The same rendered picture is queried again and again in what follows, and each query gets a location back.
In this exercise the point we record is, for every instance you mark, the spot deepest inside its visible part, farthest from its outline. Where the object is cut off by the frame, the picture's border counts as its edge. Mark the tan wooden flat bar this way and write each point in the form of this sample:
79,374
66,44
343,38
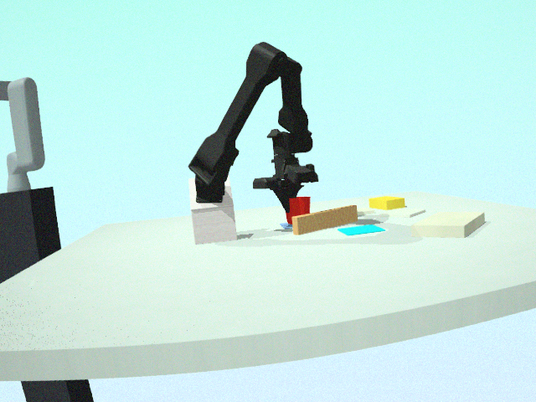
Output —
307,223

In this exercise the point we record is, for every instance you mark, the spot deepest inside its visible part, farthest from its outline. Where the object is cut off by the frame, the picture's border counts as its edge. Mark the yellow rectangular block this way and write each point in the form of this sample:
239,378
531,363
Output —
386,203

